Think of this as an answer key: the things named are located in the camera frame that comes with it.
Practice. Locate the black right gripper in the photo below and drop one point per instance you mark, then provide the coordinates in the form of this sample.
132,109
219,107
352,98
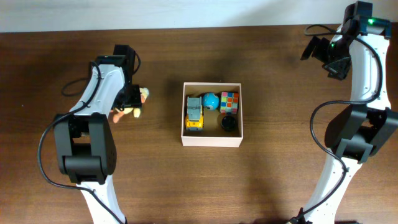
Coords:
337,66

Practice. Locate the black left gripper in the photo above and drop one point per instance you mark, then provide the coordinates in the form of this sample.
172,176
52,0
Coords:
138,101

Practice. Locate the yellow plush duck toy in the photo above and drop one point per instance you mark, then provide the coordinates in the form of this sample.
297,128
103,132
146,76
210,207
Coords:
136,112

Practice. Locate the yellow grey toy truck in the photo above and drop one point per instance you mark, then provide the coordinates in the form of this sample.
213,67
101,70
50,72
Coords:
194,115

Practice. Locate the blue white ball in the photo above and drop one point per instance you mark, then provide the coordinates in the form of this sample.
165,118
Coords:
210,101

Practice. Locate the pink cardboard box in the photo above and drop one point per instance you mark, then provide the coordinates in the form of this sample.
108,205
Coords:
212,135

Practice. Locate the colourful puzzle cube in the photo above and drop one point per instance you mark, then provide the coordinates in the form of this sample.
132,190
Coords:
229,103

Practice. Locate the black round lid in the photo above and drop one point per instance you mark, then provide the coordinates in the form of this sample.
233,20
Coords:
229,123

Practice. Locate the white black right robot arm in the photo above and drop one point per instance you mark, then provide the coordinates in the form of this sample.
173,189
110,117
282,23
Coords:
359,47

